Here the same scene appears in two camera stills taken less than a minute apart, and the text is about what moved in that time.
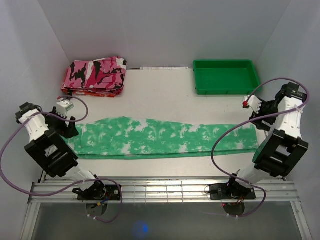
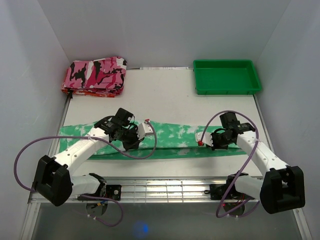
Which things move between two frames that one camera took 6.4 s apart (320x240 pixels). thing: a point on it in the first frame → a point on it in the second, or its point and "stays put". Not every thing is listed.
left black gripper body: [58, 124] → [129, 138]
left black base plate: [108, 192] stays put
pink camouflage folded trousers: [107, 73] stays put
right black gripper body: [266, 109] → [220, 141]
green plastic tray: [225, 77] stays put
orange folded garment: [110, 94] stays put
